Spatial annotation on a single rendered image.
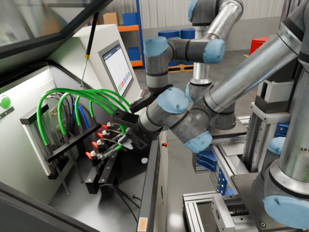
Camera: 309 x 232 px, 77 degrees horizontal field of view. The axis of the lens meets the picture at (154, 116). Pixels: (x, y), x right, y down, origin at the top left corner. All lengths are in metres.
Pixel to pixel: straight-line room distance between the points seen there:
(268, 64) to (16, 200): 0.73
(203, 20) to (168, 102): 0.60
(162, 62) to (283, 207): 0.49
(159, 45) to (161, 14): 6.57
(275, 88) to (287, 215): 0.44
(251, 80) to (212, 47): 0.16
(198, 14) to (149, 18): 6.19
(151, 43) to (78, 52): 0.58
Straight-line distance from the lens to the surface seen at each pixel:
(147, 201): 0.88
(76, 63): 1.14
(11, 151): 0.96
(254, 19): 8.15
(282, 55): 0.55
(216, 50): 0.64
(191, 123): 0.53
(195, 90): 1.08
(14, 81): 0.94
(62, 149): 1.03
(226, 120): 1.11
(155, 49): 0.61
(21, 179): 1.02
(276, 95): 0.86
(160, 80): 0.63
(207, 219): 1.72
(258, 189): 0.79
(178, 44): 0.69
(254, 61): 0.56
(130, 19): 5.97
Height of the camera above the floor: 1.66
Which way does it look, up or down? 30 degrees down
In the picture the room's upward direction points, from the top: 5 degrees counter-clockwise
